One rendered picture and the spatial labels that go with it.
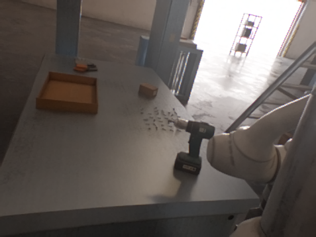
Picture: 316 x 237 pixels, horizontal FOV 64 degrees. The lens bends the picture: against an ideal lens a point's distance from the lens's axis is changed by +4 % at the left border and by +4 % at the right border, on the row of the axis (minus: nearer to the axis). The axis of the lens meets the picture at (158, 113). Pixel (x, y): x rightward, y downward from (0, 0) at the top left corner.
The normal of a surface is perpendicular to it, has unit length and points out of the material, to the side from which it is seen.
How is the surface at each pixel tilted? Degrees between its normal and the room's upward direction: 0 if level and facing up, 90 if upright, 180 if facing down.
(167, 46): 90
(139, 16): 90
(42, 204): 0
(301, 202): 84
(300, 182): 85
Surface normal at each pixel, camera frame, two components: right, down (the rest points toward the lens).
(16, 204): 0.22, -0.88
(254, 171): -0.07, 0.61
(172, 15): 0.22, 0.46
